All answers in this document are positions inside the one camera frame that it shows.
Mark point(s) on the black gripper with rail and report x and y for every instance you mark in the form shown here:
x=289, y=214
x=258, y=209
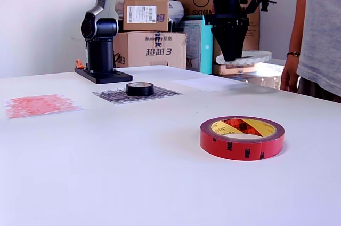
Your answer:
x=230, y=23

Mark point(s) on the wide white tape roll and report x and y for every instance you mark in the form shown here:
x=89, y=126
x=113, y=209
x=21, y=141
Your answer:
x=255, y=58

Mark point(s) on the small black tape roll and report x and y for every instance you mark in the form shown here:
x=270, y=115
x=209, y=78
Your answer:
x=139, y=91

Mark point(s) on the red 3M tape roll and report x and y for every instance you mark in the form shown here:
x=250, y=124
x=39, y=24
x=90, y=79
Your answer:
x=234, y=148

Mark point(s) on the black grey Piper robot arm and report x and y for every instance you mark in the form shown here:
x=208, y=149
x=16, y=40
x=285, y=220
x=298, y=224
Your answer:
x=101, y=50

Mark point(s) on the person's right forearm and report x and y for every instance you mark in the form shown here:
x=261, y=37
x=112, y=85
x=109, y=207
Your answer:
x=298, y=23

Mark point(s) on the person's right hand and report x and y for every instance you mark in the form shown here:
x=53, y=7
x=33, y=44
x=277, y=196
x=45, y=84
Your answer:
x=290, y=76

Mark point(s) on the teal box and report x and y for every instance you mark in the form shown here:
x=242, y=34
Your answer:
x=197, y=44

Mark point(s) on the white side shelf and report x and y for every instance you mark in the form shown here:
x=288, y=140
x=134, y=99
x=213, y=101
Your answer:
x=271, y=68

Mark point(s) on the blank white paper sheet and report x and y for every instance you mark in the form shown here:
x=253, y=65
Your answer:
x=202, y=84

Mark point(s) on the grey plastic bag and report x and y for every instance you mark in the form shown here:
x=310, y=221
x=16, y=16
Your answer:
x=175, y=10
x=120, y=7

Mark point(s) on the black scribbled paper sheet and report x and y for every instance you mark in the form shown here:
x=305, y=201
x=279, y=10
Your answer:
x=165, y=94

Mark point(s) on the cardboard box with blue print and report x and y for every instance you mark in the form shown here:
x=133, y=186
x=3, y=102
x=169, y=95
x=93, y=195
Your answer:
x=138, y=50

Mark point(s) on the grey t-shirt torso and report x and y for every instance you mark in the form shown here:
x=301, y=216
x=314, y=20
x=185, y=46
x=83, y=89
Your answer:
x=325, y=23

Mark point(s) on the cardboard box with shipping label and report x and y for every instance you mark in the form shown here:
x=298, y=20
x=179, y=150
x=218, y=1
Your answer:
x=138, y=10

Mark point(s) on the orange clamp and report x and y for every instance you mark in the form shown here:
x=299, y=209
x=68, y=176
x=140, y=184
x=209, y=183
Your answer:
x=79, y=64

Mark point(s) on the red scribbled paper sheet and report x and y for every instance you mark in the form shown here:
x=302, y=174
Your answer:
x=40, y=106

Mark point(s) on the wrist camera board on bracket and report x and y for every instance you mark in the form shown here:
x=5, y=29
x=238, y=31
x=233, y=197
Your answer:
x=266, y=2

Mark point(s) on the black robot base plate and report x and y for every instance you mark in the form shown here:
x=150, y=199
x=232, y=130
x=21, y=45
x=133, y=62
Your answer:
x=112, y=78

